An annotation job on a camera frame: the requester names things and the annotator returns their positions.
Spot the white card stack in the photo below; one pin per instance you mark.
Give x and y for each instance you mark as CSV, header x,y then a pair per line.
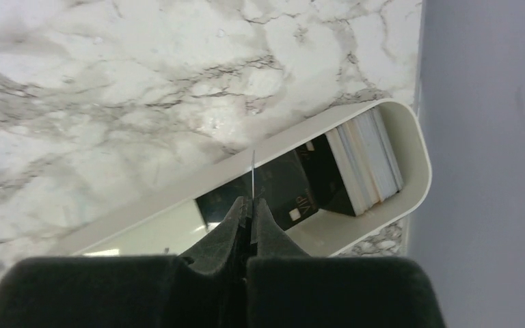
x,y
366,162

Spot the black vip card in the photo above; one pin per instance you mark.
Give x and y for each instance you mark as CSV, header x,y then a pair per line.
x,y
300,182

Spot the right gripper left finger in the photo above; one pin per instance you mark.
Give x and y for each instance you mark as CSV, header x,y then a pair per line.
x,y
202,287

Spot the white plastic tray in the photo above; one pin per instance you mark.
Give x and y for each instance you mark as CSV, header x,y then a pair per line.
x,y
168,219

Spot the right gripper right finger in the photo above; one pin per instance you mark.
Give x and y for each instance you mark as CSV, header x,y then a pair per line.
x,y
288,288

